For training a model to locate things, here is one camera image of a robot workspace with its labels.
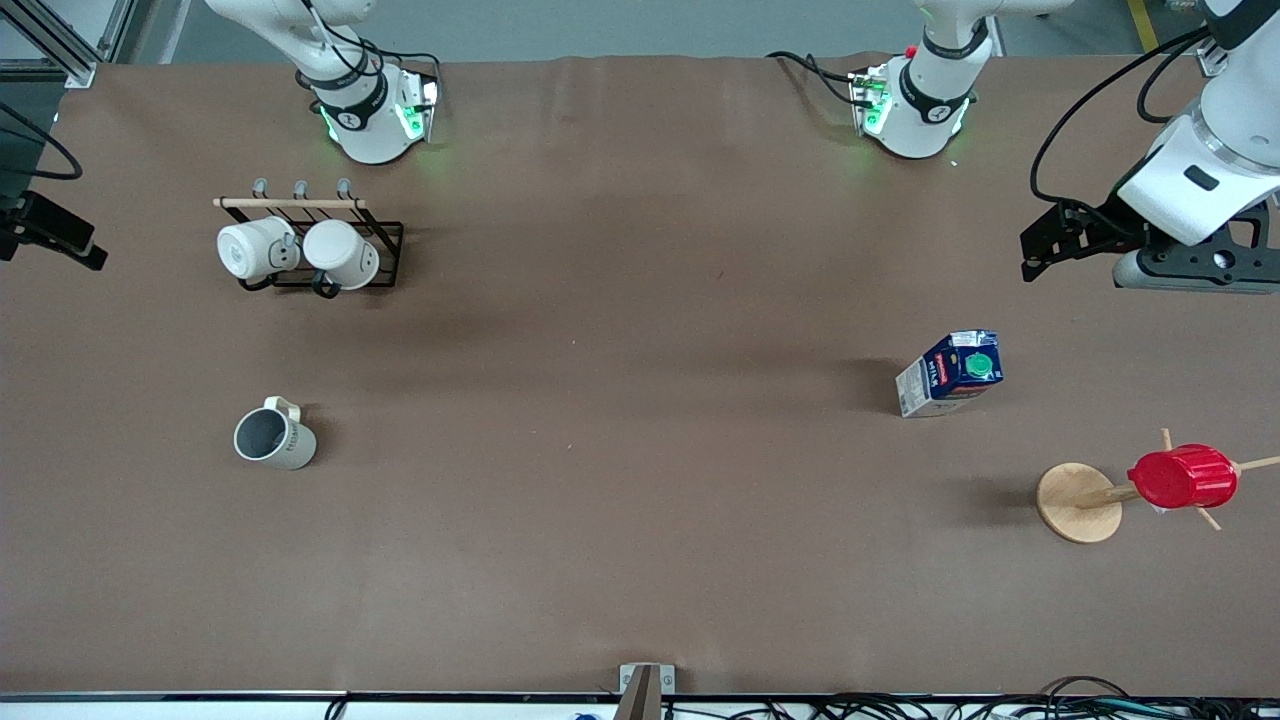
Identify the blue milk carton green cap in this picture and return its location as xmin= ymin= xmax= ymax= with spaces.
xmin=895 ymin=330 xmax=1005 ymax=419

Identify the cream mug with grey inside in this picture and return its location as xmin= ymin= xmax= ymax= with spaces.
xmin=233 ymin=396 xmax=318 ymax=472

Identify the red plastic cup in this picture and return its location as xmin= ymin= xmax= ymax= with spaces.
xmin=1127 ymin=444 xmax=1240 ymax=510

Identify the white ceramic mug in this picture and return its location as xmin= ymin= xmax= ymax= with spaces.
xmin=302 ymin=220 xmax=382 ymax=292
xmin=217 ymin=216 xmax=301 ymax=283

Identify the wooden mug tree stand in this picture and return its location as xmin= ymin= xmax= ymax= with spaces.
xmin=1036 ymin=428 xmax=1280 ymax=546

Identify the aluminium frame profile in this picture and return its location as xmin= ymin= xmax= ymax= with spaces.
xmin=0 ymin=0 xmax=138 ymax=89

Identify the black left arm base cable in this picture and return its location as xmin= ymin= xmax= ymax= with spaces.
xmin=767 ymin=50 xmax=863 ymax=108

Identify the black arm base cable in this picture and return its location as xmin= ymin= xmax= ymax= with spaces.
xmin=298 ymin=0 xmax=442 ymax=113
xmin=767 ymin=50 xmax=863 ymax=108

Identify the black wire mug rack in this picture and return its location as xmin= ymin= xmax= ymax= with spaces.
xmin=213 ymin=178 xmax=405 ymax=300

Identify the black right arm base cable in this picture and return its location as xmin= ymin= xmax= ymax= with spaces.
xmin=298 ymin=0 xmax=442 ymax=113

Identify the black cable bundle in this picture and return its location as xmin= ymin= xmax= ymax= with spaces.
xmin=660 ymin=675 xmax=1280 ymax=720

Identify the metal table edge bracket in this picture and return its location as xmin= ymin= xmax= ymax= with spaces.
xmin=619 ymin=663 xmax=676 ymax=720

